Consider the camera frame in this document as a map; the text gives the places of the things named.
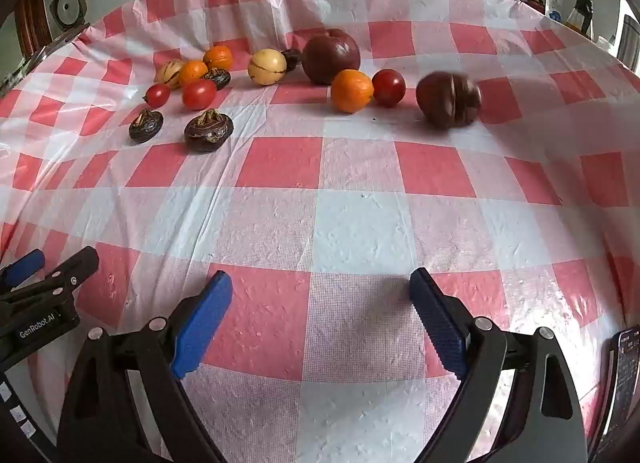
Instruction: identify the steel appliance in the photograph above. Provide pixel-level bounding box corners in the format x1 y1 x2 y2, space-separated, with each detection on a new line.
616 13 640 66

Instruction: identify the small striped yellow melon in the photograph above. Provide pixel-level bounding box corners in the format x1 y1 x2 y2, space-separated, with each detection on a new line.
154 59 185 90

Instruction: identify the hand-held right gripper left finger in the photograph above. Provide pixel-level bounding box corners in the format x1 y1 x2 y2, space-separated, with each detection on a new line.
57 270 233 463

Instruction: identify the dark red apple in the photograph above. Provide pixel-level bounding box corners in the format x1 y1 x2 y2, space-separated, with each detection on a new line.
415 70 483 130
301 28 362 85

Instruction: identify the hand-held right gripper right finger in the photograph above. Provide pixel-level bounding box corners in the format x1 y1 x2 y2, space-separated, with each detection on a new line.
409 267 588 463

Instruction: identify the dark glass jug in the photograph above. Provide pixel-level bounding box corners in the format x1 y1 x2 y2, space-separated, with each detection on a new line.
567 0 596 39

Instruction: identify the round pale yellow melon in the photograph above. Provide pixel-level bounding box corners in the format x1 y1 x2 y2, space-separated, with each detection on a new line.
248 48 288 87

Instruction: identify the red cherry tomato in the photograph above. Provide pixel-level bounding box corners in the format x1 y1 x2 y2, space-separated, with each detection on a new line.
181 79 218 111
143 84 172 109
371 68 407 107

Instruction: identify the orange mandarin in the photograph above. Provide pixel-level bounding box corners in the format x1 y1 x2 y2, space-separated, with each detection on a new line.
330 69 375 114
203 44 235 71
178 60 209 86

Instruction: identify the red white checked tablecloth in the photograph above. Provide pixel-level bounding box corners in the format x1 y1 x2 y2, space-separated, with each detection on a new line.
0 0 640 463

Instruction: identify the brown wooden cabinet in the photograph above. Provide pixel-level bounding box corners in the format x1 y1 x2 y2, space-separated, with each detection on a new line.
12 0 53 56

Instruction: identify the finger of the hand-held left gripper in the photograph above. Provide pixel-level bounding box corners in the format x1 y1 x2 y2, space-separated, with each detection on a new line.
0 245 100 316
0 249 46 290

